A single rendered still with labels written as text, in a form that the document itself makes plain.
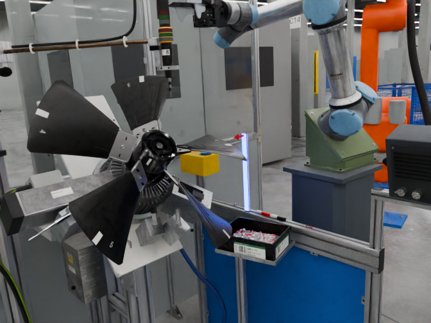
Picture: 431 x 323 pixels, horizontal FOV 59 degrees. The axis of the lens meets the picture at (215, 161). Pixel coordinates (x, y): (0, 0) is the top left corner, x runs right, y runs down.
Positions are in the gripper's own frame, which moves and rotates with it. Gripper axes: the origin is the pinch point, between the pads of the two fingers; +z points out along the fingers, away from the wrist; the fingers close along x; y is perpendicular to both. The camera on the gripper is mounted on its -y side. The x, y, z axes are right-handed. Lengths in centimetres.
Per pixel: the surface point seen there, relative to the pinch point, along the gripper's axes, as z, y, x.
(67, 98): 36.5, 27.8, 8.6
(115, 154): 26, 45, 3
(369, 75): -379, 37, 114
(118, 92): 12.3, 28.1, 21.8
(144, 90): 6.3, 27.5, 14.5
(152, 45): 10.7, 13.6, 0.9
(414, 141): -23, 42, -66
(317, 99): -507, 80, 264
